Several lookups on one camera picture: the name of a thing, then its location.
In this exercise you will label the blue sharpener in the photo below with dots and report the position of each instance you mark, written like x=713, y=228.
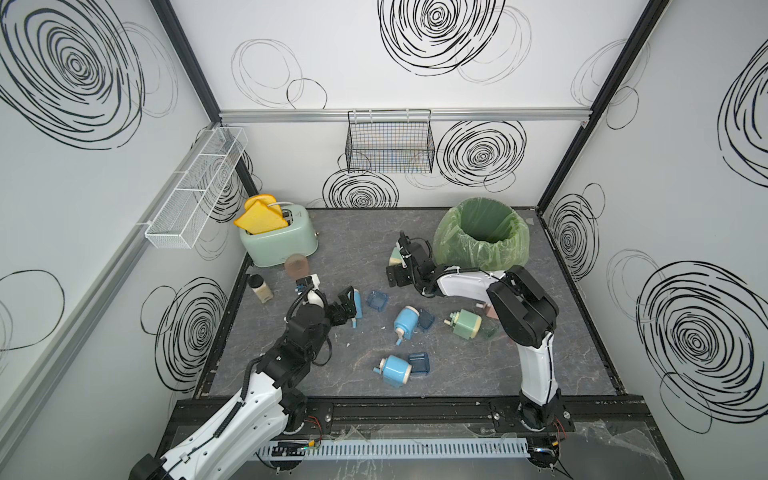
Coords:
x=406, y=323
x=394, y=371
x=356, y=296

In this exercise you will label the clear blue shavings tray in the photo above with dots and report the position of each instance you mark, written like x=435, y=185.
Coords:
x=420, y=364

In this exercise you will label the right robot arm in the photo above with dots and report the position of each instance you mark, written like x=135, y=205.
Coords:
x=525, y=311

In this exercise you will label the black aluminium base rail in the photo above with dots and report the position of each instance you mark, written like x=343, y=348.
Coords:
x=500, y=413

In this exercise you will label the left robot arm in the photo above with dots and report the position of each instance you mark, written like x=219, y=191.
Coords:
x=268, y=402

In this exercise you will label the grey slotted cable duct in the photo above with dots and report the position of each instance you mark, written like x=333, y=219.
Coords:
x=397, y=449

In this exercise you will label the green cream pencil sharpener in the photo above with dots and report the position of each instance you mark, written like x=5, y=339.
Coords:
x=464, y=324

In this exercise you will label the yellow toy toast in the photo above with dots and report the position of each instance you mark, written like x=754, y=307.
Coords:
x=263, y=214

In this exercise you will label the pink pencil sharpener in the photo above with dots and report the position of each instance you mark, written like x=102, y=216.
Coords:
x=490, y=312

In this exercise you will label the yellow green pencil sharpener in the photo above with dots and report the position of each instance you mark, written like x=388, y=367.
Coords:
x=395, y=257

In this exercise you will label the small black-capped bottle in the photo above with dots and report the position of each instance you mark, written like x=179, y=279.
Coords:
x=260, y=288

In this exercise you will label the mint green toaster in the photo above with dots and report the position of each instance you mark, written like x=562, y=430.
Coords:
x=275, y=247

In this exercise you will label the bin with green bag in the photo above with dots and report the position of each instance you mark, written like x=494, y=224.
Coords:
x=482, y=233

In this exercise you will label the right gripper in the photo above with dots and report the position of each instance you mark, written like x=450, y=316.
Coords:
x=398, y=269

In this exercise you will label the black wire basket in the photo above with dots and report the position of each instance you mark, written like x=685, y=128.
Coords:
x=390, y=141

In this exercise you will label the white mesh wall shelf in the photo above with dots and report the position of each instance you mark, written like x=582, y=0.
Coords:
x=182, y=217

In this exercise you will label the clear green shavings tray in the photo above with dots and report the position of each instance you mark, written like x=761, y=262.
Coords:
x=489, y=329

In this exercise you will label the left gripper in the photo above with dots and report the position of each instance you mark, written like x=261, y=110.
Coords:
x=347, y=309

